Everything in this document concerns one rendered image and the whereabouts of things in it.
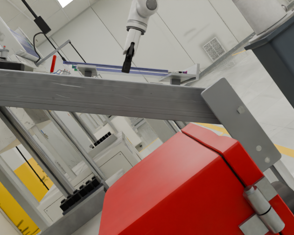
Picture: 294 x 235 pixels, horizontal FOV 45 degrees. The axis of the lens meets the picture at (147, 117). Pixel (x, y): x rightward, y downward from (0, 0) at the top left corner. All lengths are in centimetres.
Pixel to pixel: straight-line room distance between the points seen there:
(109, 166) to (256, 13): 123
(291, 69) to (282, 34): 12
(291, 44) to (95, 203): 81
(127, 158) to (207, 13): 736
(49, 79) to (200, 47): 844
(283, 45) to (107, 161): 123
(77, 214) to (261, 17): 87
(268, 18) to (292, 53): 14
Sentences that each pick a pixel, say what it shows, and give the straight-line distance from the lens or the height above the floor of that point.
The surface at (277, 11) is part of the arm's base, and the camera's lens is 132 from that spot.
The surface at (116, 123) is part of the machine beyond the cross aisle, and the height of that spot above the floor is 53.
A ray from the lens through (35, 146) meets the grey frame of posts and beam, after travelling 136.
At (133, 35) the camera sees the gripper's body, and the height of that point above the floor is 99.
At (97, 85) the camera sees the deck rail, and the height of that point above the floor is 87.
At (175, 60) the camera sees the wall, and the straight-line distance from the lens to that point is 885.
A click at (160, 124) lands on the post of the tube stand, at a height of 63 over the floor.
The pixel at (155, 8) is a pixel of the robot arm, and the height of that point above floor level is 102.
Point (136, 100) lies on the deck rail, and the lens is 61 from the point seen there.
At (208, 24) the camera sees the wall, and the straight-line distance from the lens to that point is 914.
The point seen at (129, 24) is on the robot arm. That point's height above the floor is 104.
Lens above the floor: 83
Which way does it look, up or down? 5 degrees down
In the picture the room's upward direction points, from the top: 37 degrees counter-clockwise
